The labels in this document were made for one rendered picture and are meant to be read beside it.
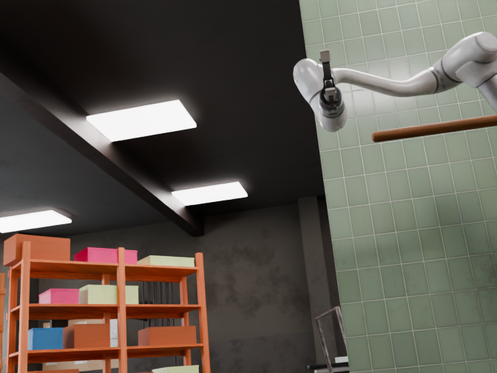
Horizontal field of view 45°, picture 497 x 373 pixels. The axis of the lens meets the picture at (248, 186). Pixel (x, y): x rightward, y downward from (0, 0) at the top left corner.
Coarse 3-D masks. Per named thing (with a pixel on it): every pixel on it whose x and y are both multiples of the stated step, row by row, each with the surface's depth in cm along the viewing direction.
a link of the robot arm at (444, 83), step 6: (438, 66) 233; (438, 72) 233; (444, 72) 230; (438, 78) 232; (444, 78) 231; (450, 78) 230; (438, 84) 232; (444, 84) 233; (450, 84) 232; (456, 84) 233; (438, 90) 235; (444, 90) 237
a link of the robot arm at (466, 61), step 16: (480, 32) 219; (464, 48) 218; (480, 48) 214; (496, 48) 215; (448, 64) 227; (464, 64) 221; (480, 64) 217; (496, 64) 219; (464, 80) 225; (480, 80) 220; (496, 80) 219; (496, 96) 220; (496, 112) 223
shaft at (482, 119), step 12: (456, 120) 158; (468, 120) 157; (480, 120) 157; (492, 120) 156; (372, 132) 161; (384, 132) 159; (396, 132) 159; (408, 132) 158; (420, 132) 158; (432, 132) 158; (444, 132) 159
